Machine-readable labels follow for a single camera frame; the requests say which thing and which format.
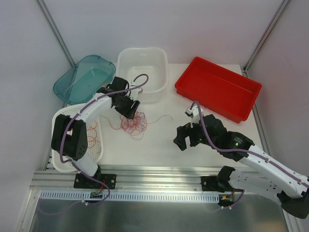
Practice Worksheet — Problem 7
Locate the red striped wire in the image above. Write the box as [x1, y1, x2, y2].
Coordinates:
[85, 119, 101, 157]

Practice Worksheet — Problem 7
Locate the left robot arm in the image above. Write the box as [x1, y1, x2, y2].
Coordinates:
[51, 75, 143, 188]

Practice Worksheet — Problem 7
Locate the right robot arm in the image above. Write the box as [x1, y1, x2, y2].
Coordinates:
[173, 115, 309, 219]

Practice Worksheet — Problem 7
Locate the white plastic tub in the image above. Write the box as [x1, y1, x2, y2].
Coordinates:
[116, 47, 169, 103]

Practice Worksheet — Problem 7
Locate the teal transparent plastic bin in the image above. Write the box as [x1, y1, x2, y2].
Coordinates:
[53, 55, 116, 105]

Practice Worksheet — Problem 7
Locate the red plastic tray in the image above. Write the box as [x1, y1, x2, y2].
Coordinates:
[175, 57, 262, 124]

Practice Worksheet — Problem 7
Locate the white perforated basket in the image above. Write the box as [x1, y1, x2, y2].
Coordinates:
[47, 104, 103, 173]

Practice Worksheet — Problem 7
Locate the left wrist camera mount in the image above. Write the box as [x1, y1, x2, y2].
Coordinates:
[128, 85, 143, 100]

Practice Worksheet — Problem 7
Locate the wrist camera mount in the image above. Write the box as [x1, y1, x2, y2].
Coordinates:
[185, 105, 200, 124]
[128, 85, 143, 100]

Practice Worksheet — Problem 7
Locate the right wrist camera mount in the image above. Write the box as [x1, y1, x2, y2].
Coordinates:
[185, 105, 200, 124]

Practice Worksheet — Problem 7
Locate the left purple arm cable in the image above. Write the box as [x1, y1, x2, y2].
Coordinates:
[59, 73, 148, 179]

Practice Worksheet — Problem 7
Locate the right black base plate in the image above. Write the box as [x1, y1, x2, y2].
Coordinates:
[200, 176, 233, 193]

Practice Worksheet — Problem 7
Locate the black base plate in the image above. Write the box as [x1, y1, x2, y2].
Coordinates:
[200, 176, 233, 193]
[73, 174, 117, 189]

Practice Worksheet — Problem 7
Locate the aluminium mounting rail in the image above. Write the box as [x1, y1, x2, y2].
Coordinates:
[29, 165, 221, 193]

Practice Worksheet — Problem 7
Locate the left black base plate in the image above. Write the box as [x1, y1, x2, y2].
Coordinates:
[73, 174, 117, 189]

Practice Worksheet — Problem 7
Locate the left aluminium frame post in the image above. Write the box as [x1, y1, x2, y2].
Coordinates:
[35, 0, 75, 67]

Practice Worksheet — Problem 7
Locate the aluminium frame post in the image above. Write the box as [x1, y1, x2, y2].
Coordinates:
[35, 0, 75, 67]
[241, 0, 292, 76]

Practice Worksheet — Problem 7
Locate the white slotted cable duct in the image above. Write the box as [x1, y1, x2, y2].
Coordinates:
[40, 190, 220, 203]

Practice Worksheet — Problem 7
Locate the right aluminium frame post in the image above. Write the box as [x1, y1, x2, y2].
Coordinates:
[241, 0, 292, 76]

